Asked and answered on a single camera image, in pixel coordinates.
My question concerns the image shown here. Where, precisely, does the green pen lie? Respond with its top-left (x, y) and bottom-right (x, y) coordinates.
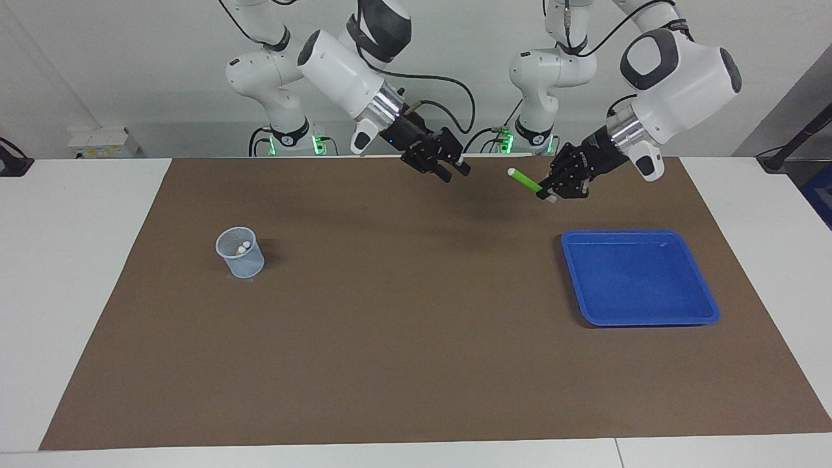
top-left (507, 168), bottom-right (558, 204)

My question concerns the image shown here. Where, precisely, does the black clamp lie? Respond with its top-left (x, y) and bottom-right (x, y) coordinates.
top-left (0, 138), bottom-right (34, 177)

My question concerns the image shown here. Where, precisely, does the white box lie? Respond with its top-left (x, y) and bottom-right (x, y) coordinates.
top-left (68, 125), bottom-right (140, 159)

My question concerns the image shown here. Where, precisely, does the black base cable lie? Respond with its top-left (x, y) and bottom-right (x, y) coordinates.
top-left (249, 125), bottom-right (274, 157)
top-left (463, 97), bottom-right (524, 155)

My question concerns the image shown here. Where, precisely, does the light blue mesh cup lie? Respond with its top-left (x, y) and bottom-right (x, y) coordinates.
top-left (215, 226), bottom-right (265, 279)

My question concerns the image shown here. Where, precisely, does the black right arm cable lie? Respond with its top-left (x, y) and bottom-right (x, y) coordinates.
top-left (218, 0), bottom-right (476, 135)

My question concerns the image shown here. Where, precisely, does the blue plastic tray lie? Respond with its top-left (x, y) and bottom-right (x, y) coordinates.
top-left (560, 229), bottom-right (721, 327)

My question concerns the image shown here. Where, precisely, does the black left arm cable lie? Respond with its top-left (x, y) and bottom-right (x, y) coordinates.
top-left (546, 0), bottom-right (680, 119)

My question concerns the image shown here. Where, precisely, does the brown table mat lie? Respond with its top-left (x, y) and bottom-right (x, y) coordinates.
top-left (39, 155), bottom-right (832, 451)

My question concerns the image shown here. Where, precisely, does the black stand pole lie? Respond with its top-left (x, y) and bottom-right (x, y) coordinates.
top-left (756, 103), bottom-right (832, 174)

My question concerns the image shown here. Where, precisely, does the blue object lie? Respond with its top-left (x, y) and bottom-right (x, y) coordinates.
top-left (801, 162), bottom-right (832, 229)

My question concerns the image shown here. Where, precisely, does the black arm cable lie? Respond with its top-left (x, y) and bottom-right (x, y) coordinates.
top-left (218, 0), bottom-right (476, 135)
top-left (546, 0), bottom-right (680, 119)

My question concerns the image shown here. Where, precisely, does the black right base cable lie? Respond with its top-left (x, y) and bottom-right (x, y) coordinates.
top-left (249, 125), bottom-right (274, 157)

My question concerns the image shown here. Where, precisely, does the black left base cable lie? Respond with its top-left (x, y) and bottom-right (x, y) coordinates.
top-left (463, 97), bottom-right (524, 155)

